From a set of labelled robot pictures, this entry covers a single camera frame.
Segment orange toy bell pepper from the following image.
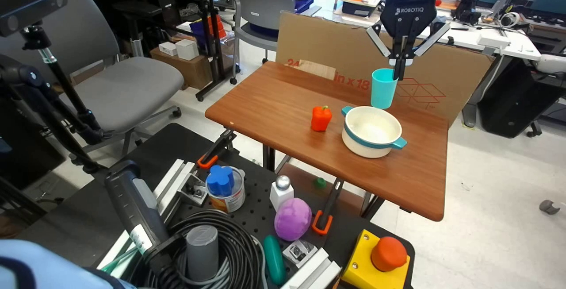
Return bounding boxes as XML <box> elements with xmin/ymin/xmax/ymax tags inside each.
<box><xmin>310</xmin><ymin>105</ymin><xmax>333</xmax><ymax>132</ymax></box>

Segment teal plastic cup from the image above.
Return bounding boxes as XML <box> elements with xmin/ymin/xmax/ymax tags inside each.
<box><xmin>371</xmin><ymin>68</ymin><xmax>399</xmax><ymax>110</ymax></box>

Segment tin can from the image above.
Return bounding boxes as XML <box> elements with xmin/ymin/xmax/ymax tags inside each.
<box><xmin>206</xmin><ymin>166</ymin><xmax>246</xmax><ymax>214</ymax></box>

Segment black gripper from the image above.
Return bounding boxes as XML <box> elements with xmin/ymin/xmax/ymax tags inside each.
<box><xmin>366</xmin><ymin>0</ymin><xmax>452</xmax><ymax>81</ymax></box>

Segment small grey object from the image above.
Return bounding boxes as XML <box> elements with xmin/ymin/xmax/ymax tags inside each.
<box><xmin>539</xmin><ymin>199</ymin><xmax>561</xmax><ymax>216</ymax></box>

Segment tray with orange item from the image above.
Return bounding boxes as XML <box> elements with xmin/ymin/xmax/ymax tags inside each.
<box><xmin>341</xmin><ymin>0</ymin><xmax>386</xmax><ymax>18</ymax></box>

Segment teal oval object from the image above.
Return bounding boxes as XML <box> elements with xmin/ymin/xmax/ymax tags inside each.
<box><xmin>263</xmin><ymin>235</ymin><xmax>287</xmax><ymax>285</ymax></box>

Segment purple ball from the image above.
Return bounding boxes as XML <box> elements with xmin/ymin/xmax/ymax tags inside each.
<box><xmin>274</xmin><ymin>197</ymin><xmax>313</xmax><ymax>242</ymax></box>

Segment brown cardboard box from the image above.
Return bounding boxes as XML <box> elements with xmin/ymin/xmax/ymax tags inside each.
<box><xmin>150</xmin><ymin>37</ymin><xmax>236</xmax><ymax>91</ymax></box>

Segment black clamp with orange handle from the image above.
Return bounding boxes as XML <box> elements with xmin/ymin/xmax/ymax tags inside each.
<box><xmin>197</xmin><ymin>129</ymin><xmax>237</xmax><ymax>169</ymax></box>
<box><xmin>311</xmin><ymin>178</ymin><xmax>345</xmax><ymax>236</ymax></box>

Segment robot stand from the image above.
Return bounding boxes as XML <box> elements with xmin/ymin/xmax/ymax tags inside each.
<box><xmin>17</xmin><ymin>123</ymin><xmax>416</xmax><ymax>289</ymax></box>

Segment black rolling stand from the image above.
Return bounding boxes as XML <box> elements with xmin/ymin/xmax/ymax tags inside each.
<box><xmin>166</xmin><ymin>0</ymin><xmax>243</xmax><ymax>102</ymax></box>

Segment grey chair with metal legs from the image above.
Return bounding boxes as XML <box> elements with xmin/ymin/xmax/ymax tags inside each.
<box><xmin>229</xmin><ymin>0</ymin><xmax>322</xmax><ymax>85</ymax></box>

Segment brown cardboard sheet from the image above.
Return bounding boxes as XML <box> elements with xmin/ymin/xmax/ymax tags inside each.
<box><xmin>275</xmin><ymin>11</ymin><xmax>496</xmax><ymax>127</ymax></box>

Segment yellow box with red button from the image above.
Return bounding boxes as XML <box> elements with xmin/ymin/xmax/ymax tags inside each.
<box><xmin>340</xmin><ymin>229</ymin><xmax>411</xmax><ymax>289</ymax></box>

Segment grey plastic cup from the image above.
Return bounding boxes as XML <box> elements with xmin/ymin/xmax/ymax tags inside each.
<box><xmin>185</xmin><ymin>224</ymin><xmax>220</xmax><ymax>282</ymax></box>

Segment blue flower-shaped block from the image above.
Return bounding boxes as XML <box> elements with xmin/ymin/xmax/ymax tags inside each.
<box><xmin>206</xmin><ymin>165</ymin><xmax>235</xmax><ymax>198</ymax></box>

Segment white shaker with silver top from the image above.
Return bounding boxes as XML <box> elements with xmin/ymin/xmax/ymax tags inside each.
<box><xmin>269</xmin><ymin>174</ymin><xmax>295</xmax><ymax>212</ymax></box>

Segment white bowl with teal handles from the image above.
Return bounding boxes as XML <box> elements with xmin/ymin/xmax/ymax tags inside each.
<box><xmin>341</xmin><ymin>105</ymin><xmax>408</xmax><ymax>159</ymax></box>

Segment coil of black cable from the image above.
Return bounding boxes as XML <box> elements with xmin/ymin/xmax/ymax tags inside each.
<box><xmin>127</xmin><ymin>209</ymin><xmax>267</xmax><ymax>289</ymax></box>

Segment person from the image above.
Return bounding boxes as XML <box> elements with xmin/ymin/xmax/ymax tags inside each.
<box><xmin>0</xmin><ymin>239</ymin><xmax>138</xmax><ymax>289</ymax></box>

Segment camera on tripod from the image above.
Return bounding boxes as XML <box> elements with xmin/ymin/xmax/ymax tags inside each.
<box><xmin>0</xmin><ymin>0</ymin><xmax>109</xmax><ymax>175</ymax></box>

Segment dark grey handheld device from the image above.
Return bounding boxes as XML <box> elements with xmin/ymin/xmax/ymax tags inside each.
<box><xmin>104</xmin><ymin>160</ymin><xmax>174</xmax><ymax>273</ymax></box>

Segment large grey office chair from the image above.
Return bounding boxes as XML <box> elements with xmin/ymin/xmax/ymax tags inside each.
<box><xmin>0</xmin><ymin>0</ymin><xmax>185</xmax><ymax>159</ymax></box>

